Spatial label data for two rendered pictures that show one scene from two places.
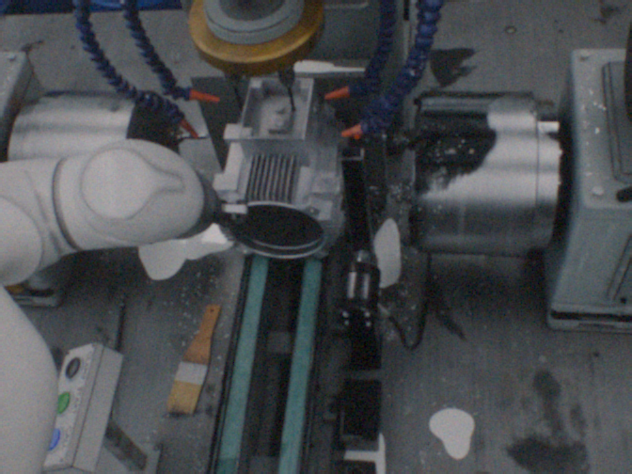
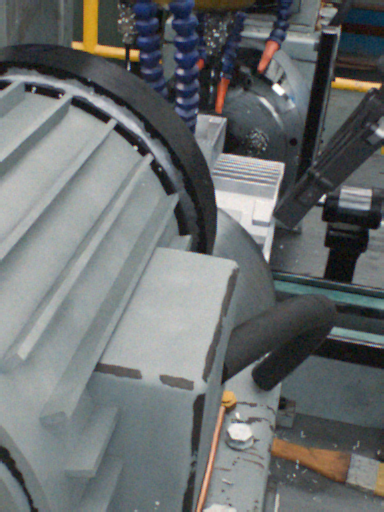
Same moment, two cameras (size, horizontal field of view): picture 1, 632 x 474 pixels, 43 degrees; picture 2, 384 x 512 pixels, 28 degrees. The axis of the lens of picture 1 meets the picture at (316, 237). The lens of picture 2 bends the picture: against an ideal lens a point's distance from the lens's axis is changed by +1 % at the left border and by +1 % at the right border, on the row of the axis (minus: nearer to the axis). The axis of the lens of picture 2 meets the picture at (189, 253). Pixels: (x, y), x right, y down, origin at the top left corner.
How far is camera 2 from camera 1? 1.40 m
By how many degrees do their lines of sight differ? 69
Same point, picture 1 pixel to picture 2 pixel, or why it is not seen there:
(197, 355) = (335, 462)
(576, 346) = (317, 227)
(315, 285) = (292, 285)
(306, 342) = (367, 300)
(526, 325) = (296, 243)
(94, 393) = not seen: outside the picture
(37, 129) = not seen: hidden behind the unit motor
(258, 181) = (257, 172)
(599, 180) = (309, 36)
